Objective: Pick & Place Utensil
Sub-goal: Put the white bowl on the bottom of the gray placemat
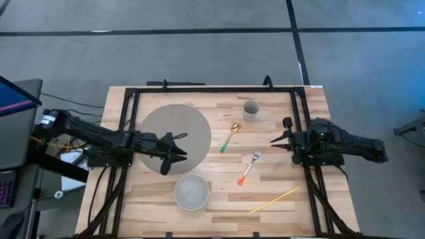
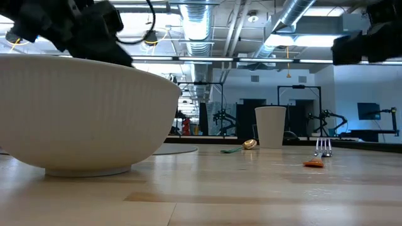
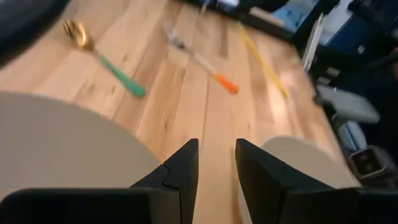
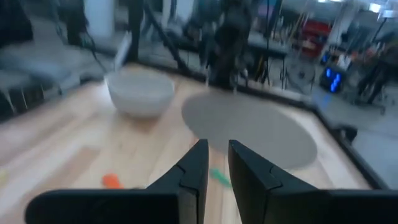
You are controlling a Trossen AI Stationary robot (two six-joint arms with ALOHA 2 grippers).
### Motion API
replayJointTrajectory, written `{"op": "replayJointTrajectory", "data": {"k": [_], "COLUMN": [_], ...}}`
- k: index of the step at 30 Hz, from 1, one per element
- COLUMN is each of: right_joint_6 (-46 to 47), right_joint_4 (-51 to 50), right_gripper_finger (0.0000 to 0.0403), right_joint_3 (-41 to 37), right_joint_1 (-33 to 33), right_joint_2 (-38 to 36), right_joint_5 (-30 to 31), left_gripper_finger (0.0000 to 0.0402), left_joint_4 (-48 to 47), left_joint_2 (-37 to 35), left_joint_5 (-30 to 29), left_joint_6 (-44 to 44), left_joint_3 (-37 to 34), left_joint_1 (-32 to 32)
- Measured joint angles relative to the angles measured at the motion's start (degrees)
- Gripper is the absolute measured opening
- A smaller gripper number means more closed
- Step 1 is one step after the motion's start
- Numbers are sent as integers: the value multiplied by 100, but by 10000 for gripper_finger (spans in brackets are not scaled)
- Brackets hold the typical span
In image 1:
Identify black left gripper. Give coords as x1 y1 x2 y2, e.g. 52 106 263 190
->
132 131 188 176

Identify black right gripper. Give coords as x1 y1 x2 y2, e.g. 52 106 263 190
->
270 116 315 157

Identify white ceramic bowl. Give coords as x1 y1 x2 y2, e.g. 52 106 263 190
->
173 174 211 212

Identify white ribbed cup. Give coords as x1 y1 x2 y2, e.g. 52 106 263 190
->
242 99 261 122

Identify gold spoon green handle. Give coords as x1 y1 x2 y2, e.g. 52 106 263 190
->
219 123 240 154

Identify silver fork orange handle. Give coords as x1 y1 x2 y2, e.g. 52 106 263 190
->
236 149 262 187

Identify yellow chopstick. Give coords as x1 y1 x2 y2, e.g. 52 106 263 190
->
248 186 301 214

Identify round grey placemat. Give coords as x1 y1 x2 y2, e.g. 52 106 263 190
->
137 104 213 176

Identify black bar on table edge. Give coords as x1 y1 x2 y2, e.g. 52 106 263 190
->
146 78 207 87

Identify black desk support beam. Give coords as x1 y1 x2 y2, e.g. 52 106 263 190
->
28 145 90 183

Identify grey floor stand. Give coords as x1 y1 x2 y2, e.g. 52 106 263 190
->
393 109 425 149

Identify grey operator desk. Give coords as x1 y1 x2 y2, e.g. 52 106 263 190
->
0 78 44 239

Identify operator computer monitor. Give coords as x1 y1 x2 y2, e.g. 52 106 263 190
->
0 75 43 118

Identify black backlit keyboard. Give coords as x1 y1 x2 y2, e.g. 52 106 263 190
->
0 170 17 209

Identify black computer mouse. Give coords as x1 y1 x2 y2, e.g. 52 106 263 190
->
0 212 25 239

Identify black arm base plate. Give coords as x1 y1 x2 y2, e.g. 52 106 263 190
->
86 147 133 168
292 151 345 167

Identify black table frame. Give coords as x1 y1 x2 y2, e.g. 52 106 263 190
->
75 84 361 239

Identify black floor cable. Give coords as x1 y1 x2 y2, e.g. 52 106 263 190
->
40 92 105 110

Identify yellow floor cable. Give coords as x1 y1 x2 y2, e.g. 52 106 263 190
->
31 135 88 151

